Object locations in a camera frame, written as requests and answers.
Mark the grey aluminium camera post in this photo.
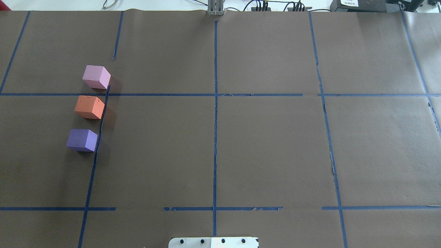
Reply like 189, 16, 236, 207
207, 0, 225, 16

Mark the black device box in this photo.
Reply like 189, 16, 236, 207
329, 0, 424, 13

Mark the orange foam cube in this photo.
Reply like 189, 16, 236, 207
74, 95, 105, 120

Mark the purple foam cube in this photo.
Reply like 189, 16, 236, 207
66, 129, 98, 152

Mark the black power strip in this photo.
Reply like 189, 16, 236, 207
251, 6, 271, 12
286, 7, 312, 12

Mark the pink foam cube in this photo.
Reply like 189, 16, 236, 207
82, 65, 111, 90

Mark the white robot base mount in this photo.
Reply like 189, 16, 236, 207
168, 237, 259, 248

